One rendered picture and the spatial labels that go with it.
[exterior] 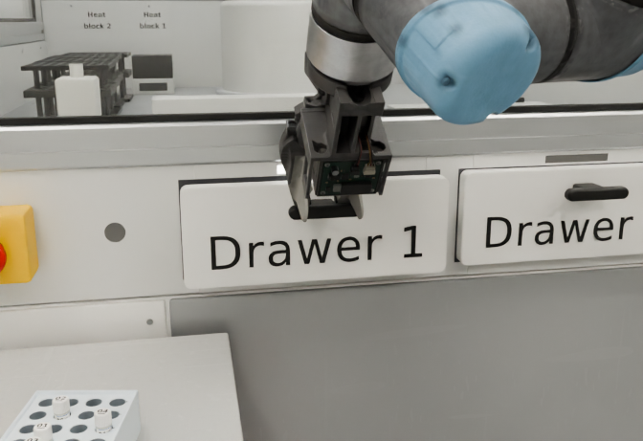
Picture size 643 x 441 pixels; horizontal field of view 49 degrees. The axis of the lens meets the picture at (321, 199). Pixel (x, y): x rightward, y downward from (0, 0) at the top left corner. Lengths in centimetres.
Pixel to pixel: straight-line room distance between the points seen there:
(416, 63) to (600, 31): 14
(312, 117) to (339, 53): 10
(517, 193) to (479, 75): 43
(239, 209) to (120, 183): 13
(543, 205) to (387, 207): 19
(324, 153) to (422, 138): 24
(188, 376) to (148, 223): 17
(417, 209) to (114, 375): 36
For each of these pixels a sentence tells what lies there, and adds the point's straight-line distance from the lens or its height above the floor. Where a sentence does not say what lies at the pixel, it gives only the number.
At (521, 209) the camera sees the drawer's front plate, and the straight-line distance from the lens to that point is 85.
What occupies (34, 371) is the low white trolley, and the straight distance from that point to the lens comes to 77.
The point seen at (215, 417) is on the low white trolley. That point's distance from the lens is 65.
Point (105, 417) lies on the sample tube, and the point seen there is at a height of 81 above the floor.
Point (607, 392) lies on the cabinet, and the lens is 103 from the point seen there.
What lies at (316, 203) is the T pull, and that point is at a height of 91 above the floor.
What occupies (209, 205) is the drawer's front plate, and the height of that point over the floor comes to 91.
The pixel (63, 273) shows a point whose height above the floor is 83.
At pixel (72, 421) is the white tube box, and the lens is 60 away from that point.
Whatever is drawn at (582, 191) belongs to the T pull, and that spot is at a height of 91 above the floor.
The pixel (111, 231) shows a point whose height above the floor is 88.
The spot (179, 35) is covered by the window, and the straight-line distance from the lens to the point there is 77.
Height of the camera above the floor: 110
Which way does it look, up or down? 14 degrees down
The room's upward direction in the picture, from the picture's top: straight up
